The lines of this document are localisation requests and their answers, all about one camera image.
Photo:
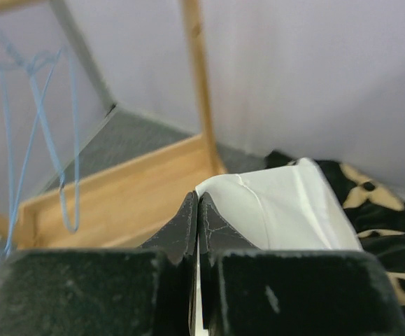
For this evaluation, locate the black beige floral blanket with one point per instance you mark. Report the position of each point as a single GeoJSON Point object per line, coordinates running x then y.
{"type": "Point", "coordinates": [377, 215]}

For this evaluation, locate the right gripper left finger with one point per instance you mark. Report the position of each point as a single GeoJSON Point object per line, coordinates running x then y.
{"type": "Point", "coordinates": [147, 290]}

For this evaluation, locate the white shirt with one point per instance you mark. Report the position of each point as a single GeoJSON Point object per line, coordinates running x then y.
{"type": "Point", "coordinates": [292, 207]}

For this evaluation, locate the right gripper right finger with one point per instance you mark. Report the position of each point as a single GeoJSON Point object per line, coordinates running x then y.
{"type": "Point", "coordinates": [249, 291]}

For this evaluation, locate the wooden clothes rack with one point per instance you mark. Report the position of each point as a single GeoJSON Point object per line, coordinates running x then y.
{"type": "Point", "coordinates": [125, 204]}

